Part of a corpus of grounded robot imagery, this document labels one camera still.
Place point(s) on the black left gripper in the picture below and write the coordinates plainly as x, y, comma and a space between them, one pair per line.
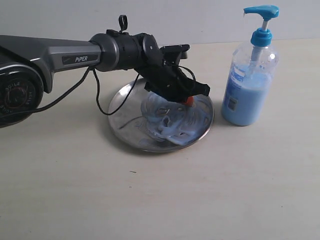
168, 81

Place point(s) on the blue soap pump bottle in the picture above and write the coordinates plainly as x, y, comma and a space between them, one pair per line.
251, 72

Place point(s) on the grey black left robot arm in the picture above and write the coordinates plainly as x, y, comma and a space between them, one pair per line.
28, 65

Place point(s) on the light blue soap gel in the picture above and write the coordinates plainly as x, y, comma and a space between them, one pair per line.
177, 123

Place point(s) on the round steel plate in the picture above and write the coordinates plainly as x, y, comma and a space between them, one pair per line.
128, 125

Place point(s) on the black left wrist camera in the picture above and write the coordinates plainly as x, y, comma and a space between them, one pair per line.
172, 54

